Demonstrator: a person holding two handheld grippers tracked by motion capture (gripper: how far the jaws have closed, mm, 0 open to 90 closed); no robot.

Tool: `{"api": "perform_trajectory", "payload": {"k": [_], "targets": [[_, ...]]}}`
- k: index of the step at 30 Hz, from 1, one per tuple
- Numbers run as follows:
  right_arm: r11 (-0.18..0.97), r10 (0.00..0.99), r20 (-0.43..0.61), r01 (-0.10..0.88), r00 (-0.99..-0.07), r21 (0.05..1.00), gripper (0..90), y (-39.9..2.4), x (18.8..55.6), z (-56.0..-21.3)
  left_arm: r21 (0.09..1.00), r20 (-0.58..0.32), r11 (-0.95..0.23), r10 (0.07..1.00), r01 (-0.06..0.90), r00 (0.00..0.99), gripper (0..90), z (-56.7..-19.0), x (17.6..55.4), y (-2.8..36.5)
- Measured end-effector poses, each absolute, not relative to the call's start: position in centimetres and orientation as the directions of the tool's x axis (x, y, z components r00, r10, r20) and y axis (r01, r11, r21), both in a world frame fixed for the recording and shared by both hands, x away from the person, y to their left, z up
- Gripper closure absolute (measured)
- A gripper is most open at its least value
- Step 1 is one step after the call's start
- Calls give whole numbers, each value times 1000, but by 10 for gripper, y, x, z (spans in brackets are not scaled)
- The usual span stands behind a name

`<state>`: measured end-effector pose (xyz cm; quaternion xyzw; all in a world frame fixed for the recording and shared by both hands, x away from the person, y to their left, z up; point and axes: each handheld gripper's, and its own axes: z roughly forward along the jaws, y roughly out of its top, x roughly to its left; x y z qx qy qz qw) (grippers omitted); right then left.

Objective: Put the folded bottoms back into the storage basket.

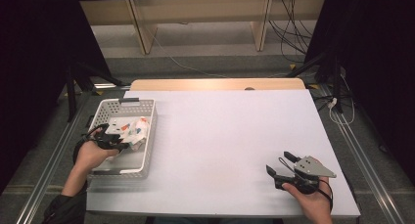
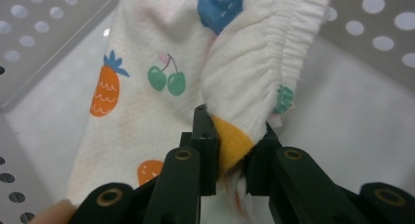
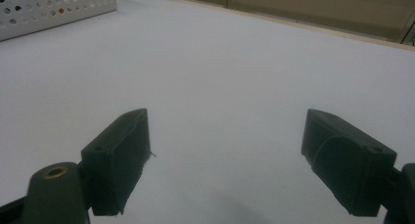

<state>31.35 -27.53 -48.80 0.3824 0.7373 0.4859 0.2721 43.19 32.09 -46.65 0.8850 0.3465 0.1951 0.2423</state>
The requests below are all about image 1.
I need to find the black wrist strap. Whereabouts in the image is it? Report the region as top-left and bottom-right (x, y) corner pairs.
(314, 178), (335, 212)
(71, 125), (106, 166)

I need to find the bundle of black cables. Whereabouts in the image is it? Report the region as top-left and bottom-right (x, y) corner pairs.
(267, 0), (315, 65)

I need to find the person's left hand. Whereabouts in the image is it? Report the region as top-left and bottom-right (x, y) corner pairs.
(73, 139), (120, 180)

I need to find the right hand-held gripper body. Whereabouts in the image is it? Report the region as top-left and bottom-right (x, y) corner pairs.
(273, 155), (338, 196)

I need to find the white perforated plastic basket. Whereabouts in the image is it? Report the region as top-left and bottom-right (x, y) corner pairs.
(85, 98), (159, 180)

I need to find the light wooden shelf unit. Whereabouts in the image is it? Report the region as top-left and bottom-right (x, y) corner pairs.
(73, 0), (328, 56)

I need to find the light wooden table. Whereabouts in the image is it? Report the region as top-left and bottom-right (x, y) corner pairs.
(129, 77), (307, 92)

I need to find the person's right hand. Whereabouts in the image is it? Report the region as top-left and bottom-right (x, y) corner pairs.
(281, 176), (334, 224)

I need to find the white cable with plug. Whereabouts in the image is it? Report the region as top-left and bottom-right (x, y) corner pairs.
(327, 74), (356, 126)

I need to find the white cloth with coloured print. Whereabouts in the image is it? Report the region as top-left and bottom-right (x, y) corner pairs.
(117, 115), (151, 153)

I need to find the black tripod stand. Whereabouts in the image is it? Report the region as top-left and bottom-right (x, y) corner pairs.
(285, 49), (355, 114)
(63, 59), (131, 123)

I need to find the thin white floor cable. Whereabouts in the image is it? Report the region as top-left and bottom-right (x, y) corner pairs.
(143, 20), (229, 79)

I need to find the black curtain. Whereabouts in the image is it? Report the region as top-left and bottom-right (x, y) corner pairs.
(0, 0), (114, 194)
(304, 0), (415, 188)

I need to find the metal floor rail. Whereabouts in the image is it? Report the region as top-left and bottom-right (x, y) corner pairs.
(317, 83), (407, 224)
(14, 90), (94, 224)

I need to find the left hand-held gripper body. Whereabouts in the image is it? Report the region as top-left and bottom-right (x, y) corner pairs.
(85, 116), (131, 152)

